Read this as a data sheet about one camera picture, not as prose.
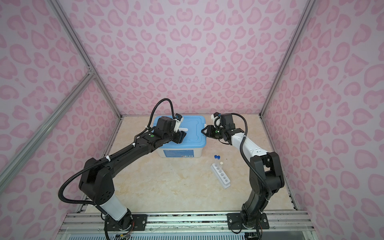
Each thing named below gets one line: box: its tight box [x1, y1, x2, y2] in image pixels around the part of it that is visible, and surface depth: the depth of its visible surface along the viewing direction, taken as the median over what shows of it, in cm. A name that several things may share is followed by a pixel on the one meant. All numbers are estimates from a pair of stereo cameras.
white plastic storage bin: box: [157, 147, 204, 158], surface depth 92 cm
